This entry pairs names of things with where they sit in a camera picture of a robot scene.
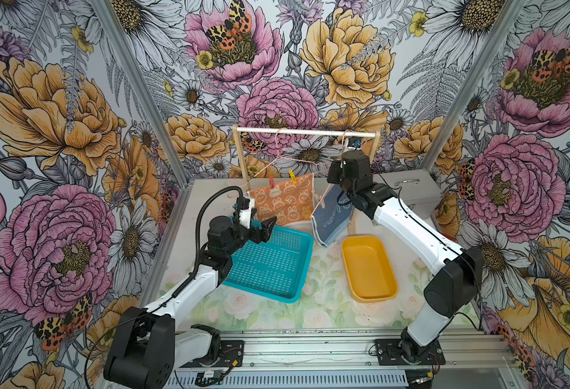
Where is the blue towel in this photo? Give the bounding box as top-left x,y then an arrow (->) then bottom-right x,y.
311,185 -> 355,247

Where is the silver metal case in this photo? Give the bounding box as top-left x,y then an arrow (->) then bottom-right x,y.
373,170 -> 443,219

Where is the aluminium front rail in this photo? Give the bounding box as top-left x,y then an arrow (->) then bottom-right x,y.
221,327 -> 516,371

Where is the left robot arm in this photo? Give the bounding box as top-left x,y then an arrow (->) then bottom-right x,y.
103,217 -> 277,388

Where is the wooden clothes rack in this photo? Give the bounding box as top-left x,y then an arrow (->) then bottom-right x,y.
230,124 -> 382,235

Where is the pink hanger with blue towel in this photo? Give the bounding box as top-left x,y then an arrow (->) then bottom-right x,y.
313,133 -> 379,211

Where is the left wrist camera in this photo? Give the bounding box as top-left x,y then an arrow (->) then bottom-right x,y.
233,196 -> 256,230

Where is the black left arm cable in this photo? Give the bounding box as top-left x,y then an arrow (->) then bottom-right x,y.
194,185 -> 245,273

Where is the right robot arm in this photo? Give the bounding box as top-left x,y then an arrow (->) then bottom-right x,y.
327,150 -> 484,365

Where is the teal plastic basket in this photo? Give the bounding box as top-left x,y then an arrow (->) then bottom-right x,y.
223,226 -> 314,303

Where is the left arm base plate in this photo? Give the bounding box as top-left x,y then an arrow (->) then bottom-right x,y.
182,340 -> 245,369

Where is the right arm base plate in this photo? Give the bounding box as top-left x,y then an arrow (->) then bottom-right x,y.
373,338 -> 445,366

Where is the orange bunny towel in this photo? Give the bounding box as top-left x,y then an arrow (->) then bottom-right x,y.
249,173 -> 315,226

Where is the yellow plastic tray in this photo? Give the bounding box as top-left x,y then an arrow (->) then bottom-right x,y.
341,235 -> 398,303

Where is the yellow clothespin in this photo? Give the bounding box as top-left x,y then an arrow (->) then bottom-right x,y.
287,170 -> 299,186

